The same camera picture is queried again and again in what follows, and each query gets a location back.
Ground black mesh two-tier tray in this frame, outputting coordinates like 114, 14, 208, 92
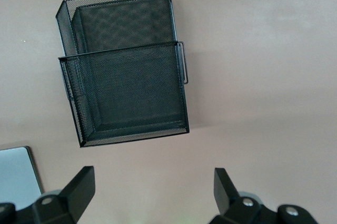
54, 0, 190, 148

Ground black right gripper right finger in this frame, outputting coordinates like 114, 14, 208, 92
210, 167, 277, 224

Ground silver closed laptop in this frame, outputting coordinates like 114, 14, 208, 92
0, 145, 44, 204

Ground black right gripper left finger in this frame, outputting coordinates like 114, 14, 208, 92
31, 166, 96, 224

